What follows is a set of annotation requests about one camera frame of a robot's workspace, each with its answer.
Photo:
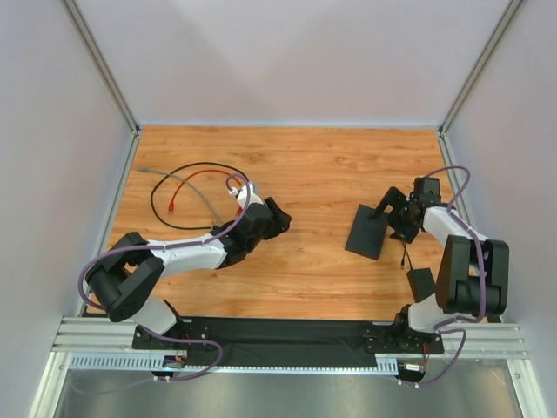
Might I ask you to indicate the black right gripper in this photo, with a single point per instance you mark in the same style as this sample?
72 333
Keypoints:
397 209

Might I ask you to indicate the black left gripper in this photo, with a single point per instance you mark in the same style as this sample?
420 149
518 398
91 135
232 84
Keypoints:
270 218

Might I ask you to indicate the black network switch box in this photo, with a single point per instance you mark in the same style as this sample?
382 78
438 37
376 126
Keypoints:
367 233

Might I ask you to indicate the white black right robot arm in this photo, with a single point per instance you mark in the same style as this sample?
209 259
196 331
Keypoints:
472 280

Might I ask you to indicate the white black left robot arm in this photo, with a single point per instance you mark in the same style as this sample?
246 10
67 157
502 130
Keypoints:
123 279

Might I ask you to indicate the black power adapter brick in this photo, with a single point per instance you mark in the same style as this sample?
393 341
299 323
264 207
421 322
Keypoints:
421 283

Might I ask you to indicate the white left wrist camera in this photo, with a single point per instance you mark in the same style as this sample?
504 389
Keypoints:
246 196

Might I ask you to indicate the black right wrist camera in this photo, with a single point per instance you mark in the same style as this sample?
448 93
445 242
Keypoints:
427 189

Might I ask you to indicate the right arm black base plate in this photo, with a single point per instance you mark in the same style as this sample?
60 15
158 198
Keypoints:
391 338

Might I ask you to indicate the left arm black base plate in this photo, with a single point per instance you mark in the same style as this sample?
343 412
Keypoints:
185 330

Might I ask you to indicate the aluminium front frame rail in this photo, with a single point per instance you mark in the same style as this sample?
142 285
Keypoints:
95 334

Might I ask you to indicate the right aluminium frame post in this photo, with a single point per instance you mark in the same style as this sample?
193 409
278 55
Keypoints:
496 36

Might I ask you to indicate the aluminium frame post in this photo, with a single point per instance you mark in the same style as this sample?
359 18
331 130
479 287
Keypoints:
496 36
87 37

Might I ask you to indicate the left aluminium frame post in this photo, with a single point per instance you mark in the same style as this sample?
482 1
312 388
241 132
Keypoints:
87 37

